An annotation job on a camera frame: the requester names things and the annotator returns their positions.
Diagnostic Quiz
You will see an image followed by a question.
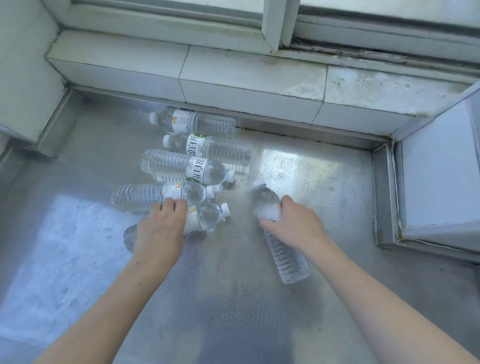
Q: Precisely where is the person's left hand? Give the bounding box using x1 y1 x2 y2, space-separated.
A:
131 197 188 278

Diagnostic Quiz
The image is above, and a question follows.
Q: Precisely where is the person's right hand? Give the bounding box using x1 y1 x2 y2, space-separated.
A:
256 194 331 260

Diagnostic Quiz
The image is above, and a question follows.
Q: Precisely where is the clear plastic water bottle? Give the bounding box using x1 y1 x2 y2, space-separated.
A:
148 109 237 140
140 148 236 185
110 181 216 214
122 202 232 255
250 179 311 285
162 133 254 174

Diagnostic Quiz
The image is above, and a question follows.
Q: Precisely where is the person's left forearm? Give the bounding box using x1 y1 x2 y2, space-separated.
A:
33 258 177 364

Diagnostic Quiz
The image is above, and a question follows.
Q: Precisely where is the person's right forearm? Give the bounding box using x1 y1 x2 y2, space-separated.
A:
307 236 480 364

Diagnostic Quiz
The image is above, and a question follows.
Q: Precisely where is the pink cabinet with steel top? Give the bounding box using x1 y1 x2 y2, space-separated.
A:
0 86 480 364

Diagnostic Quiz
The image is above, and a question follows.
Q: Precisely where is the white framed sliding window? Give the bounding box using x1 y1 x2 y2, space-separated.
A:
39 0 480 76

